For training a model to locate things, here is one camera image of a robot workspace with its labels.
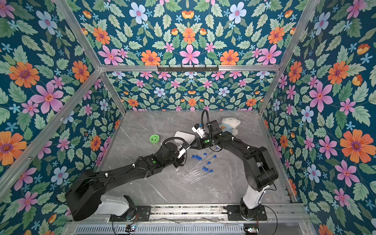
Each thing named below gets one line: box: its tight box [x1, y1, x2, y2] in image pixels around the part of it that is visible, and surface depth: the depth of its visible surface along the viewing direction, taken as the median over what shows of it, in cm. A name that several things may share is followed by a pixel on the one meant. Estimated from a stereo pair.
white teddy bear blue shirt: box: [218, 117, 241, 137], surface depth 103 cm
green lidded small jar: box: [149, 134, 161, 147], surface depth 100 cm
